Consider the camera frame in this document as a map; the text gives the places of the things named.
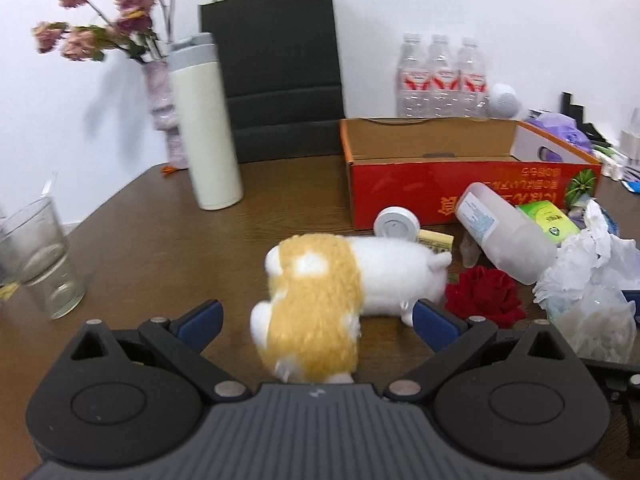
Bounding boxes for red fabric rose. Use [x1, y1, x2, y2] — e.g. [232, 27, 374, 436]
[445, 266, 526, 328]

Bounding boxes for frosted white plastic bottle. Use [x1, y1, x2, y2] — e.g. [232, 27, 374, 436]
[454, 182, 556, 285]

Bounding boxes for white and tan plush toy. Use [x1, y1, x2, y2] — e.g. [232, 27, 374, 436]
[250, 233, 452, 384]

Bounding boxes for white plastic wrap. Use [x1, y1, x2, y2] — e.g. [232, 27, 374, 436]
[534, 200, 639, 364]

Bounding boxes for green tissue packet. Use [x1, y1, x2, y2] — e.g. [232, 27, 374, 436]
[518, 200, 580, 246]

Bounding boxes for pale yellow eraser block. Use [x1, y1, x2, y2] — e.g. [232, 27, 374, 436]
[416, 229, 454, 254]

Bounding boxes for white round disc device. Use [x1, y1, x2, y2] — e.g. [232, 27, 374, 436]
[373, 206, 421, 242]

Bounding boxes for red cardboard box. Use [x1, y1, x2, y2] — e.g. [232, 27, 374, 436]
[340, 118, 601, 230]

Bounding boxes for clear glass cup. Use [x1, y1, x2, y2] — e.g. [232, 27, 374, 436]
[1, 196, 86, 320]

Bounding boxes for cream thermos bottle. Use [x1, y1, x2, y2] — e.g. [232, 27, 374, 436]
[168, 32, 243, 210]

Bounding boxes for white round robot figure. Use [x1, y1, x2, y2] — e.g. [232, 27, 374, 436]
[487, 84, 522, 119]

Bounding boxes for purple tissue pack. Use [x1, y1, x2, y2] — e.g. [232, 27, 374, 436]
[526, 112, 593, 154]

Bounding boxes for middle water bottle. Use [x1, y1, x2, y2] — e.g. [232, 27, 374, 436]
[426, 34, 460, 117]

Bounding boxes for water bottle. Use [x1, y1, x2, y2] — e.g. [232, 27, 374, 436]
[426, 34, 460, 117]
[396, 32, 431, 118]
[457, 38, 487, 117]

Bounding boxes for right water bottle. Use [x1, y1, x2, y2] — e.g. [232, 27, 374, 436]
[457, 38, 487, 117]

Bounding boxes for left water bottle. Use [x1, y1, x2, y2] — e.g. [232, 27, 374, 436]
[396, 32, 431, 118]

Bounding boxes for black paper bag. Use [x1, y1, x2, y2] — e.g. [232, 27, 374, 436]
[200, 0, 344, 162]

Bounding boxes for dried pink flower bouquet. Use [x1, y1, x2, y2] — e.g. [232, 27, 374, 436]
[32, 0, 175, 65]

